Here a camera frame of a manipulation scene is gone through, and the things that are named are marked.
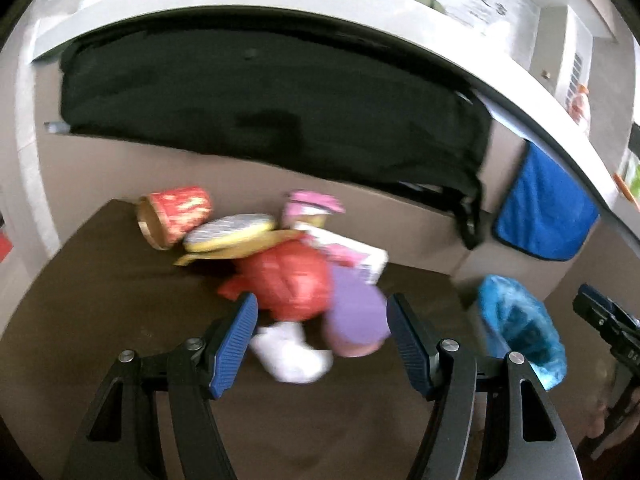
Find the black hanging bag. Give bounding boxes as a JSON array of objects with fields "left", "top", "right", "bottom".
[{"left": 60, "top": 11, "right": 491, "bottom": 248}]

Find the blue hanging towel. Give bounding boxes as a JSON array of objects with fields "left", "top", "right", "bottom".
[{"left": 492, "top": 141, "right": 599, "bottom": 261}]

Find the red plastic bag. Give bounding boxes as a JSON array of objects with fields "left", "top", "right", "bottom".
[{"left": 217, "top": 240, "right": 333, "bottom": 322}]

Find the purple round sponge pad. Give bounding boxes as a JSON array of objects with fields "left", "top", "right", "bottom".
[{"left": 322, "top": 264, "right": 390, "bottom": 359}]

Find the red paper cup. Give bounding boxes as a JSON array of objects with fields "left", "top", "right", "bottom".
[{"left": 136, "top": 186, "right": 214, "bottom": 250}]

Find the silver yellow round lid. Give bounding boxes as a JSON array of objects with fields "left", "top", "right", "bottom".
[{"left": 183, "top": 214, "right": 276, "bottom": 252}]

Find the yellow padded envelope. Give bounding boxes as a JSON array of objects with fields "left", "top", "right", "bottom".
[{"left": 174, "top": 230, "right": 304, "bottom": 266}]

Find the white counter top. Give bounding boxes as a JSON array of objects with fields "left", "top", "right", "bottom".
[{"left": 32, "top": 0, "right": 634, "bottom": 216}]

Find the pink white snack package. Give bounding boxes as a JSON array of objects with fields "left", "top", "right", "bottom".
[{"left": 281, "top": 190, "right": 388, "bottom": 285}]

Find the white crumpled tissue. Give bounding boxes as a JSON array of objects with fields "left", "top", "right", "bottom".
[{"left": 250, "top": 322, "right": 333, "bottom": 385}]

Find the right hand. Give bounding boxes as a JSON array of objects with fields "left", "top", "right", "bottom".
[{"left": 586, "top": 386, "right": 615, "bottom": 448}]

